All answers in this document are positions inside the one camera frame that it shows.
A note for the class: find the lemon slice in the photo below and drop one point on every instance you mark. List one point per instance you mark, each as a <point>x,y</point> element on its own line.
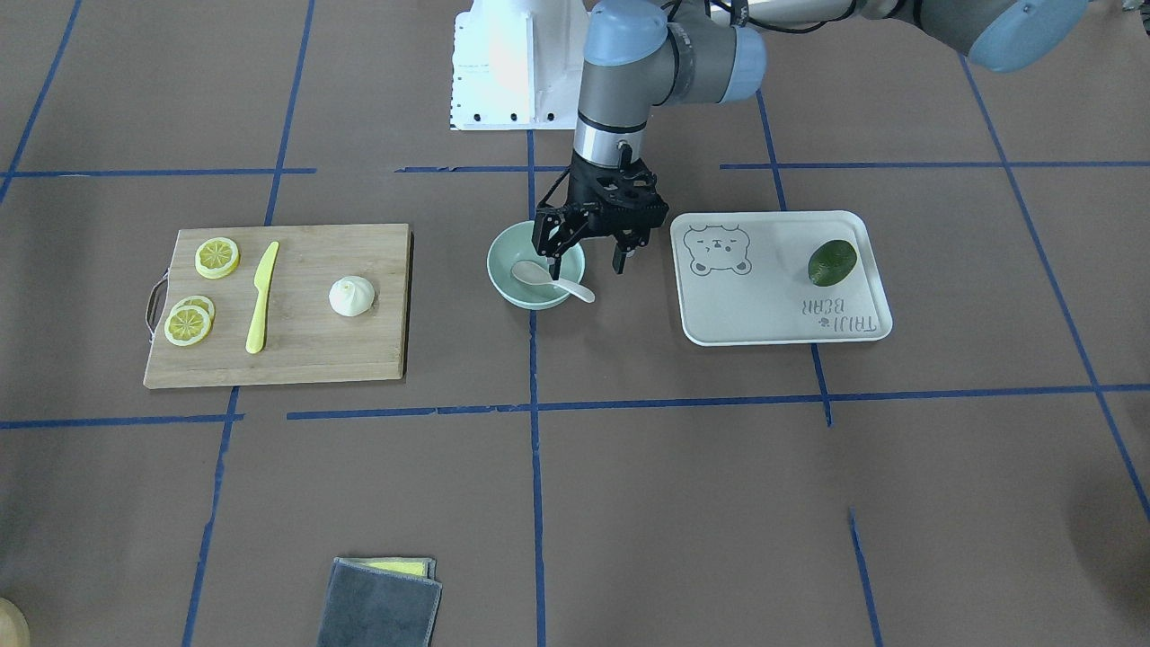
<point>205,303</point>
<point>217,257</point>
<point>187,325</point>

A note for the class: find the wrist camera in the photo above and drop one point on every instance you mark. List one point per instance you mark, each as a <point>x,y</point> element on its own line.
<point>629,190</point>

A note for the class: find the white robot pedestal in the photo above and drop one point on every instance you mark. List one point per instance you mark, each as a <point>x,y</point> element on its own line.
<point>517,65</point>

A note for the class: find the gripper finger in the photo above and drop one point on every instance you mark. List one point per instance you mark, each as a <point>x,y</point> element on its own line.
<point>554,249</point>
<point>626,243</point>

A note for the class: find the yellow plastic knife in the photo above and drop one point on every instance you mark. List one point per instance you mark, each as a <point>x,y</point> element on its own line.
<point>257,328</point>

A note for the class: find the mint green bowl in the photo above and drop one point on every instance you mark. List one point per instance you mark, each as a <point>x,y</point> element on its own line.
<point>512,245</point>

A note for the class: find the white ceramic spoon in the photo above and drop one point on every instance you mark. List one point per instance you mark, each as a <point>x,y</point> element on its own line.
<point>529,272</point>

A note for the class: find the white steamed bun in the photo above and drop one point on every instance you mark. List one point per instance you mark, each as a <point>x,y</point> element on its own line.
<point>351,296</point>

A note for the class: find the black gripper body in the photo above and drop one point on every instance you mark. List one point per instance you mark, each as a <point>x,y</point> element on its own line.
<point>586,186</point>

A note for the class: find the grey folded cloth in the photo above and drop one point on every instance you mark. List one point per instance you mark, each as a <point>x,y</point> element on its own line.
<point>380,601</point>

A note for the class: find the wooden cutting board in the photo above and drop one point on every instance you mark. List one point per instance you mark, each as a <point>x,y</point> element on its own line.
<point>306,342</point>

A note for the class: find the cream bear tray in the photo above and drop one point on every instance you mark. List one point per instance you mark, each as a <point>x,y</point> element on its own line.
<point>743,279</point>

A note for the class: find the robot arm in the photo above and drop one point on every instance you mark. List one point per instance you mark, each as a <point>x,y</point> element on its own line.
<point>644,54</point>

